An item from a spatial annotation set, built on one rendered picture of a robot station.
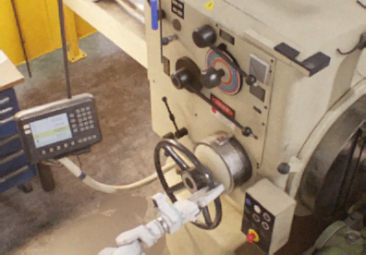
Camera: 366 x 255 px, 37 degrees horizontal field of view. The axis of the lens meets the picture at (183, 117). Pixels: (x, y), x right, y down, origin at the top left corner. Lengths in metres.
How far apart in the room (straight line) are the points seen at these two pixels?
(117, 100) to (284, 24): 2.74
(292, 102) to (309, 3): 0.35
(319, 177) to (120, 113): 2.48
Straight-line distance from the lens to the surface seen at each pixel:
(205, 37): 1.83
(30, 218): 3.67
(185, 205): 1.79
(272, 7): 1.84
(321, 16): 1.83
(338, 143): 1.97
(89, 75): 4.63
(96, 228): 3.54
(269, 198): 1.95
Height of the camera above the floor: 2.84
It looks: 43 degrees down
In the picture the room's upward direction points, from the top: straight up
